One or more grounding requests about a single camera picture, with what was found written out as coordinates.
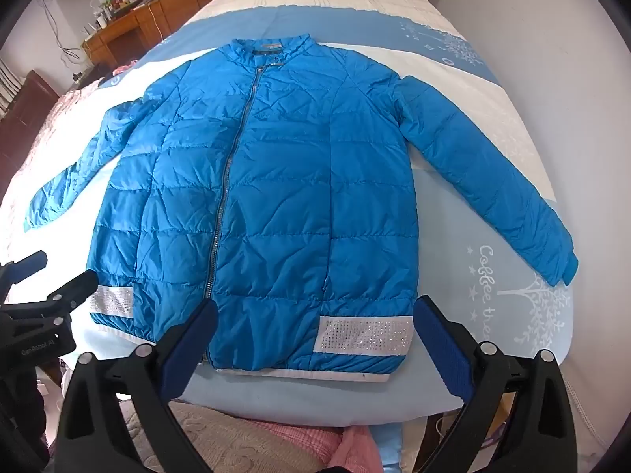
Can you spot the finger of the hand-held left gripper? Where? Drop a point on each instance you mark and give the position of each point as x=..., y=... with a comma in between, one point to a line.
x=79, y=286
x=27, y=265

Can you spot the blue and white bed blanket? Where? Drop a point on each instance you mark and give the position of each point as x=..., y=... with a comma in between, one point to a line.
x=374, y=24

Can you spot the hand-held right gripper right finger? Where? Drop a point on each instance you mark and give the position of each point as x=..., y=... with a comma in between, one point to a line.
x=438, y=345

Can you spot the dark wooden headboard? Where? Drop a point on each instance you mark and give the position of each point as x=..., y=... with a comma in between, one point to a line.
x=29, y=103

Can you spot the group of bottles on desk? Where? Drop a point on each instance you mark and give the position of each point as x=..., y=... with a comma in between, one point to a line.
x=116, y=7

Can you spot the blue puffer jacket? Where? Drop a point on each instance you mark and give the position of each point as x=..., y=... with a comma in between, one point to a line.
x=296, y=182

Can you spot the pink quilt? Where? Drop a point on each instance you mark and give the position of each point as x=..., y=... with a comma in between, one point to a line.
x=49, y=123

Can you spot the pink checked cloth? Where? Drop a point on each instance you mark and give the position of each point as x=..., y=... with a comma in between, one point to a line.
x=305, y=443

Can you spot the striped curtain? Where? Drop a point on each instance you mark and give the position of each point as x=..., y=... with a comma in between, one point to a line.
x=7, y=86

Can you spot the wooden desk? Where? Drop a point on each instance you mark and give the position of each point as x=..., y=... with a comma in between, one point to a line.
x=123, y=34

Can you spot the beige quilted cloth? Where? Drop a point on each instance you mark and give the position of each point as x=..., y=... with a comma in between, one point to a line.
x=231, y=428

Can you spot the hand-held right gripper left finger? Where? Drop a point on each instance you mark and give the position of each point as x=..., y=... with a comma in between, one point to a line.
x=190, y=350

